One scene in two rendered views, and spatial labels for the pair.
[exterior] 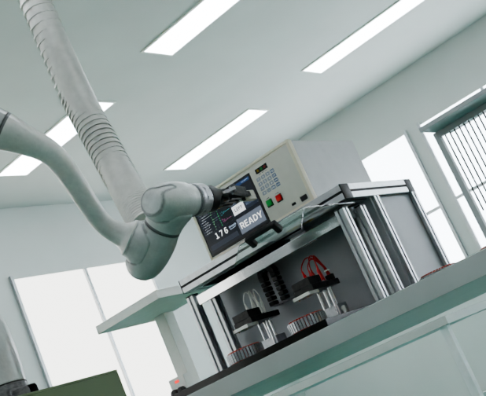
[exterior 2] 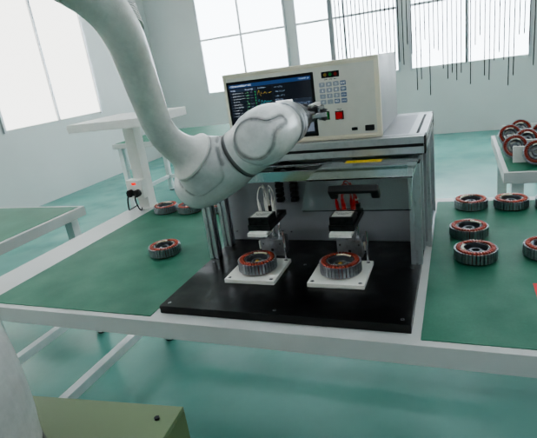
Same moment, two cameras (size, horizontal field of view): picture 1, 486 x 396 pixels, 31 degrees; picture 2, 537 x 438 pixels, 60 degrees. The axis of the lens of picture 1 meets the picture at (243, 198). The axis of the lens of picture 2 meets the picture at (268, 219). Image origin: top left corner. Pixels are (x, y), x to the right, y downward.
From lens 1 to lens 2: 1.60 m
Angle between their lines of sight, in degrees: 34
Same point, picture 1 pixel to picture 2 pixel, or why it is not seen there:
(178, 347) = (139, 155)
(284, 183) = (352, 102)
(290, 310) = (292, 208)
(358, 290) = (372, 218)
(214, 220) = (249, 105)
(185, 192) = (295, 129)
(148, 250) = (217, 185)
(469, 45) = not seen: outside the picture
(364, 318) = (475, 360)
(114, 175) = not seen: outside the picture
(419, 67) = not seen: outside the picture
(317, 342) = (400, 353)
